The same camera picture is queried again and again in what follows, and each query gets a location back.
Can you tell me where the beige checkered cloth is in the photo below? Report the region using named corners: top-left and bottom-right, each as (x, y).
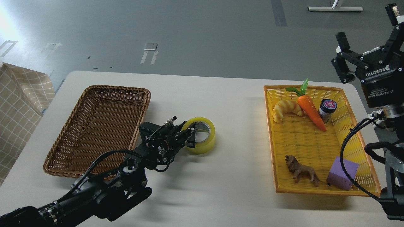
top-left (0, 63), bottom-right (55, 183)

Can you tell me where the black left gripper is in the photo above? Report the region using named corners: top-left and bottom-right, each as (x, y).
top-left (139, 122), bottom-right (196, 164)

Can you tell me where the small jar with pink lid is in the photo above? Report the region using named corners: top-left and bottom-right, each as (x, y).
top-left (318, 99), bottom-right (337, 124)

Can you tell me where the brown toy lion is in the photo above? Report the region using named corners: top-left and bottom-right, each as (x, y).
top-left (285, 155), bottom-right (322, 187)

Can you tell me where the yellow plastic basket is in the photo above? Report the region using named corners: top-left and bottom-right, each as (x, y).
top-left (264, 85), bottom-right (366, 196)

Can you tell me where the purple foam cube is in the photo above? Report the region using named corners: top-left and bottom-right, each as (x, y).
top-left (326, 156), bottom-right (359, 191)

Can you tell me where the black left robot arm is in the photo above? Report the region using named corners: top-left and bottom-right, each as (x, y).
top-left (1, 117), bottom-right (198, 227)

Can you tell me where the toy carrot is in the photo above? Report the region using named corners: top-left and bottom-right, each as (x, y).
top-left (285, 79), bottom-right (326, 132)

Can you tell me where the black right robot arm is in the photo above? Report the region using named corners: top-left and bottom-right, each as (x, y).
top-left (331, 4), bottom-right (404, 221)

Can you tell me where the yellow tape roll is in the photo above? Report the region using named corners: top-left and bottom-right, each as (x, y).
top-left (186, 117), bottom-right (216, 154)

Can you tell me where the white stand base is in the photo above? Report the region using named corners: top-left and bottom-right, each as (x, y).
top-left (307, 0), bottom-right (364, 12)

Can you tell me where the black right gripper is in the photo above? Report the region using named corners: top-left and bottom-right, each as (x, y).
top-left (331, 4), bottom-right (404, 108)

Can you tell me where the brown wicker basket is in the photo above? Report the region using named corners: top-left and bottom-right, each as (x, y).
top-left (42, 85), bottom-right (151, 177)

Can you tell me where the toy croissant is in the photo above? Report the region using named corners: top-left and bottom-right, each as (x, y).
top-left (272, 100), bottom-right (303, 123)

